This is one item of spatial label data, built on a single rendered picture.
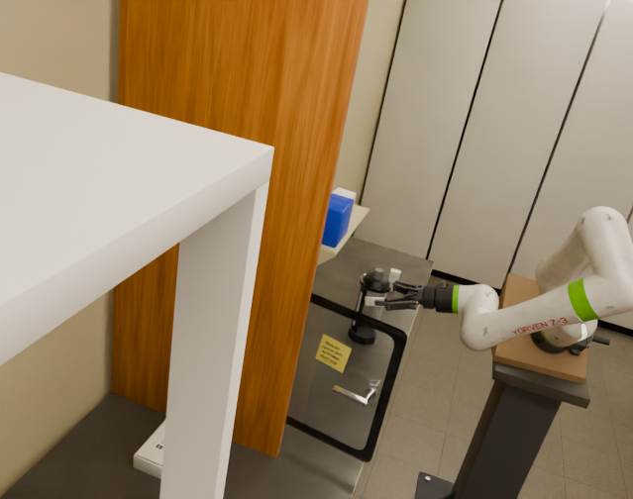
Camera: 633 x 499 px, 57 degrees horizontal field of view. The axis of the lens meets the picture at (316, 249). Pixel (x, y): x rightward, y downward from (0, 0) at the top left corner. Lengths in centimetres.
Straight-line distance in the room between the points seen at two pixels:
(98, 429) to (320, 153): 91
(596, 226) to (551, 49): 269
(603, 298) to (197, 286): 138
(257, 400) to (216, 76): 77
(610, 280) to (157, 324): 114
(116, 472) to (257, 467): 33
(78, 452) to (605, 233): 142
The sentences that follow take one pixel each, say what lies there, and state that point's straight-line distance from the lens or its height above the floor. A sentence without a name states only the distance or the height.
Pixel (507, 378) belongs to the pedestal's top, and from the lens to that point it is 215.
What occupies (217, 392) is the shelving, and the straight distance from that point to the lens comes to 40.
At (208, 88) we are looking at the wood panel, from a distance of 122.
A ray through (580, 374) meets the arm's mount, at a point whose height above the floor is 97.
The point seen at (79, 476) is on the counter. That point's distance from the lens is 153.
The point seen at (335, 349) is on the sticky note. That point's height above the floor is 127.
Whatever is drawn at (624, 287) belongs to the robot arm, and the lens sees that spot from 164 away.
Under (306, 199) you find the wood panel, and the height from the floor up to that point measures 165.
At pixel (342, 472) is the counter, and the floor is 94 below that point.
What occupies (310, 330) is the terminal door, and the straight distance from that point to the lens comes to 140.
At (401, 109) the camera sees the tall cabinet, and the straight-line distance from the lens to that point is 438.
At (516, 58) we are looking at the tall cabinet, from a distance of 426.
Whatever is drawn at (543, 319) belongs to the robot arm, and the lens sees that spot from 172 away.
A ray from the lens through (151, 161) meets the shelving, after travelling 29.
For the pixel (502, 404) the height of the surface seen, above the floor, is 77.
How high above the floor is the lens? 208
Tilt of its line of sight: 26 degrees down
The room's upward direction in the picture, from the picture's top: 11 degrees clockwise
